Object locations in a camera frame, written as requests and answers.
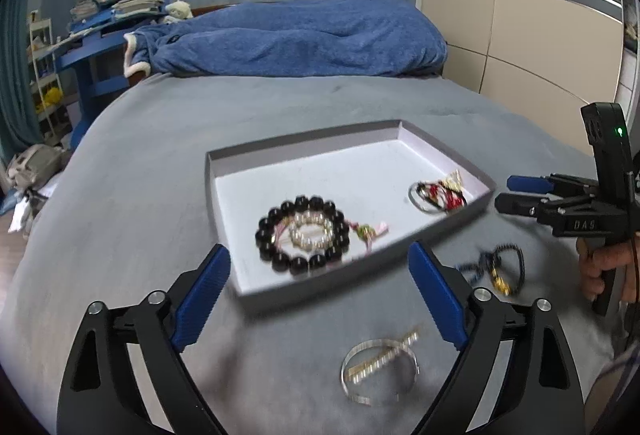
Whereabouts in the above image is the pearl bracelet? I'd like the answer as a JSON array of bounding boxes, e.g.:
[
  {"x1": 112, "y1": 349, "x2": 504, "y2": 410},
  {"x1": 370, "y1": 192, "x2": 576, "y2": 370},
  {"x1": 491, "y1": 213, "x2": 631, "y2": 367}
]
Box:
[{"x1": 287, "y1": 210, "x2": 335, "y2": 250}]

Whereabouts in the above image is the pink cord bracelet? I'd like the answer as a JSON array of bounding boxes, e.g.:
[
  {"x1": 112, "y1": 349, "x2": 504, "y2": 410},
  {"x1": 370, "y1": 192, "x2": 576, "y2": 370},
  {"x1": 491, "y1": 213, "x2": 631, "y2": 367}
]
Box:
[{"x1": 272, "y1": 220, "x2": 390, "y2": 256}]

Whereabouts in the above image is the small stack of papers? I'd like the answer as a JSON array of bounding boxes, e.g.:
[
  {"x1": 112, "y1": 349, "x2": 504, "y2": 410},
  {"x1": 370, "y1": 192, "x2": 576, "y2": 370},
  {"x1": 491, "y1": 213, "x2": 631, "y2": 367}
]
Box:
[{"x1": 69, "y1": 0, "x2": 101, "y2": 18}]

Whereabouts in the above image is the white shelf rack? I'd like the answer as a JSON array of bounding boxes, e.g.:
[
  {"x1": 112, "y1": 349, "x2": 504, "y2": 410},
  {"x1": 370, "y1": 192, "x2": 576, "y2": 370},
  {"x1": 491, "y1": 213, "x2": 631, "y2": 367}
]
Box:
[{"x1": 27, "y1": 18, "x2": 71, "y2": 141}]

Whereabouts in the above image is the blue desk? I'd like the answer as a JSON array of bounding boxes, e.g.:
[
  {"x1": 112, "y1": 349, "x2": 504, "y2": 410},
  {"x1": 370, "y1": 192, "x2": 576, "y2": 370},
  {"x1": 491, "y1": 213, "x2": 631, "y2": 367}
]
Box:
[{"x1": 54, "y1": 0, "x2": 173, "y2": 151}]

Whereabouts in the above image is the red bead gold chain bracelet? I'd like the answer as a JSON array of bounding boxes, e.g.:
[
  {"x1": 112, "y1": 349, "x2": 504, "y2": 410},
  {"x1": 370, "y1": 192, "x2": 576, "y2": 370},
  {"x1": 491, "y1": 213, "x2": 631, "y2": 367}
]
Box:
[{"x1": 425, "y1": 170, "x2": 468, "y2": 211}]

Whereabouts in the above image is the silver cuff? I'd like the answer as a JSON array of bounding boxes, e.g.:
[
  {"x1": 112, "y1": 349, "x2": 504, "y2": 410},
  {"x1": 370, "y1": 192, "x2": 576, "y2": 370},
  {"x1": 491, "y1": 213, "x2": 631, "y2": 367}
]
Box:
[{"x1": 341, "y1": 338, "x2": 420, "y2": 406}]

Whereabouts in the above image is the blue bead bracelet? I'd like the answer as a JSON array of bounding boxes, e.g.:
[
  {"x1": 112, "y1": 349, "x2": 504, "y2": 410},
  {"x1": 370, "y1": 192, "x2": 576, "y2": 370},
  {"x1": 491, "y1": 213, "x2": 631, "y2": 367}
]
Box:
[{"x1": 456, "y1": 251, "x2": 496, "y2": 281}]

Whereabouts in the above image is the person's right hand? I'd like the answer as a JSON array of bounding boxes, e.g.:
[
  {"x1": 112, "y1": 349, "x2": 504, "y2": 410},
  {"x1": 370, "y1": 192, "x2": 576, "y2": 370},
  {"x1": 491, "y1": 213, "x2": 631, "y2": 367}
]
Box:
[{"x1": 575, "y1": 237, "x2": 640, "y2": 302}]

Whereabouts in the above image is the grey cardboard tray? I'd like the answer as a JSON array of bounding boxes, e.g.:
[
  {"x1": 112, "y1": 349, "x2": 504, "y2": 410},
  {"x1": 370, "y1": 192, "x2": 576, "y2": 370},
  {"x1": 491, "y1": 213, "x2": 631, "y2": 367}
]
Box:
[{"x1": 206, "y1": 118, "x2": 497, "y2": 313}]

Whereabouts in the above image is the person's right forearm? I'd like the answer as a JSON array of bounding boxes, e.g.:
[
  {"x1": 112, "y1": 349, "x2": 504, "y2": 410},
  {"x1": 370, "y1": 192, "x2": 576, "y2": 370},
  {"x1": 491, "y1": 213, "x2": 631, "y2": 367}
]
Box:
[{"x1": 585, "y1": 302, "x2": 640, "y2": 431}]

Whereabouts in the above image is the red and gold bracelet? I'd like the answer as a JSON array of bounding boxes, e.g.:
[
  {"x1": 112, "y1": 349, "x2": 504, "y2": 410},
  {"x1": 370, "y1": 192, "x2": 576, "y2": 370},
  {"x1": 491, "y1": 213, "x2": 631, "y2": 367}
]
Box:
[{"x1": 407, "y1": 180, "x2": 468, "y2": 216}]

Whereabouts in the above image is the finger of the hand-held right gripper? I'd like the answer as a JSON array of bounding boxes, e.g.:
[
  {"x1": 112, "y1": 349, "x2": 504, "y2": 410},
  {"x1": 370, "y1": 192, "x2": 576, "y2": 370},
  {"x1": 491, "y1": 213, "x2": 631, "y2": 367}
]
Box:
[
  {"x1": 494, "y1": 192, "x2": 598, "y2": 219},
  {"x1": 506, "y1": 172, "x2": 601, "y2": 196}
]

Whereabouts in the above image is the beige wardrobe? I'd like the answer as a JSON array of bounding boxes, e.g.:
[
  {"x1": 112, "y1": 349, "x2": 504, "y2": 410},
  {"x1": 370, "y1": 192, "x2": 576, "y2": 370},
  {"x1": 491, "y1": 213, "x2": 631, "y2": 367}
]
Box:
[{"x1": 417, "y1": 0, "x2": 640, "y2": 156}]

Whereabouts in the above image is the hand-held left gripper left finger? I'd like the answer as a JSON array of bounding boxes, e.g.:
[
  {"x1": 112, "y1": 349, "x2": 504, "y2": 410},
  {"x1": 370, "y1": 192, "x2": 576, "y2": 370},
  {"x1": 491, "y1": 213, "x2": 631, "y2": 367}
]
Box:
[{"x1": 57, "y1": 242, "x2": 232, "y2": 435}]

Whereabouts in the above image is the white plush toy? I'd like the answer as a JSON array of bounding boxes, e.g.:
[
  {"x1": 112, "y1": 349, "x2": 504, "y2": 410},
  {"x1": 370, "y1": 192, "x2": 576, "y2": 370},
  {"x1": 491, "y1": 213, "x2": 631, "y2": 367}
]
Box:
[{"x1": 164, "y1": 0, "x2": 193, "y2": 22}]

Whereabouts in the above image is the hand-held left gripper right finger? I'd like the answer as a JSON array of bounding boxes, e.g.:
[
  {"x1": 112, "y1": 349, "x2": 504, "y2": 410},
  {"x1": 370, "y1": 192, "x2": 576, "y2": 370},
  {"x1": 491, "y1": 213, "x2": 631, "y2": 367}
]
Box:
[{"x1": 407, "y1": 241, "x2": 587, "y2": 435}]

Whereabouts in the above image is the grey backpack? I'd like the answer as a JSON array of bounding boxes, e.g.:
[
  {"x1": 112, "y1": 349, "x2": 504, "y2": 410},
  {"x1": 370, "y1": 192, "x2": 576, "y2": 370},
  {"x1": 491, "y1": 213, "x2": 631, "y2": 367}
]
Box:
[{"x1": 6, "y1": 144, "x2": 73, "y2": 188}]

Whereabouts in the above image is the black bead bracelet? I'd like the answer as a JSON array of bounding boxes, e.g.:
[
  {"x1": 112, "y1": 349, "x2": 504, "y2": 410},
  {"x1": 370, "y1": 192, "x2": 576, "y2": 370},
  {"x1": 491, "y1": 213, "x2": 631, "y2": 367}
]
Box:
[{"x1": 255, "y1": 196, "x2": 351, "y2": 275}]

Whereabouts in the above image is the blue blanket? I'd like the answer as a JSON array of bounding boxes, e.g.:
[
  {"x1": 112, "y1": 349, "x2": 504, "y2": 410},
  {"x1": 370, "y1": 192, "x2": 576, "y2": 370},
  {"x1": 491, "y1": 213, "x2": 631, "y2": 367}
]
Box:
[{"x1": 122, "y1": 0, "x2": 448, "y2": 78}]

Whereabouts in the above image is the teal curtain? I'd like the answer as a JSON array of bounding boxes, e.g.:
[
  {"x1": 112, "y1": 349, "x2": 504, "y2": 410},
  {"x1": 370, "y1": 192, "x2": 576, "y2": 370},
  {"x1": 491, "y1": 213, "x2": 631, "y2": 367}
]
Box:
[{"x1": 0, "y1": 0, "x2": 46, "y2": 161}]

